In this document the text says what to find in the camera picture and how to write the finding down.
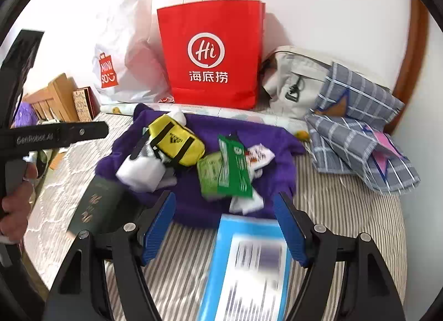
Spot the blue box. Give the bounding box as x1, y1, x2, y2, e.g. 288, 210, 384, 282
199, 214, 295, 321

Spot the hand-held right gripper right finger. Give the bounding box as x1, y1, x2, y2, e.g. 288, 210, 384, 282
274, 191, 405, 321

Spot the wooden headboard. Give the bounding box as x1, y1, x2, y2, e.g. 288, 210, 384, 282
22, 73, 78, 123

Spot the purple towel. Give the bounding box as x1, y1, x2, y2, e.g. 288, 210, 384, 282
95, 103, 312, 268

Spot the white red snack packet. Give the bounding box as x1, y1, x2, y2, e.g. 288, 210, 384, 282
246, 144, 275, 178

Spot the yellow pouch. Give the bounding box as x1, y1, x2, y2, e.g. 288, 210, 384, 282
148, 115, 205, 169

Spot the grey checked cloth bag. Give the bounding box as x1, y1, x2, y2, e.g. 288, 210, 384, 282
305, 61, 421, 194

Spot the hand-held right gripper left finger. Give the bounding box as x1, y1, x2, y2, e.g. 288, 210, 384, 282
45, 190, 177, 321

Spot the brown wooden frame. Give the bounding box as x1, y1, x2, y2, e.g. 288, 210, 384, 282
384, 0, 430, 135

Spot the dark green passport booklet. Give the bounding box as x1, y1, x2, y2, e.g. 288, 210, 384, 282
66, 179, 132, 239

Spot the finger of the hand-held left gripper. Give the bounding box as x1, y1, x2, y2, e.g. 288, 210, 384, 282
0, 29, 45, 131
0, 121, 109, 153

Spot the brown patterned book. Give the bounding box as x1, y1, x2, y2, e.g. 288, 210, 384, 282
73, 87, 101, 121

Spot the beige backpack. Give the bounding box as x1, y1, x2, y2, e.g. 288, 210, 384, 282
260, 46, 334, 123

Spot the person's left hand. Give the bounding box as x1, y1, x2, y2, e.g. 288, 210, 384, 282
0, 164, 38, 239

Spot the white glove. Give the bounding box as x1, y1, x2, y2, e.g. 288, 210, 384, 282
116, 141, 178, 192

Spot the dark green packet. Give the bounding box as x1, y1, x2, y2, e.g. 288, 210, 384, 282
216, 134, 253, 199

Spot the purple plush toy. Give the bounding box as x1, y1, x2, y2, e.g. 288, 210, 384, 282
10, 101, 37, 128

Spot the striped mattress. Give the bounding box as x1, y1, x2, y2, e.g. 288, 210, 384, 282
22, 112, 409, 321

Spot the white plastic shopping bag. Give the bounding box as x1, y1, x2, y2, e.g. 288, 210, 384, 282
92, 0, 175, 104

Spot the black watch strap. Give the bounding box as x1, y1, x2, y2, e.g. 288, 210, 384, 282
130, 136, 150, 161

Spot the red paper bag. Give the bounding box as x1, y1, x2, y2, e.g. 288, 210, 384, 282
156, 0, 266, 111

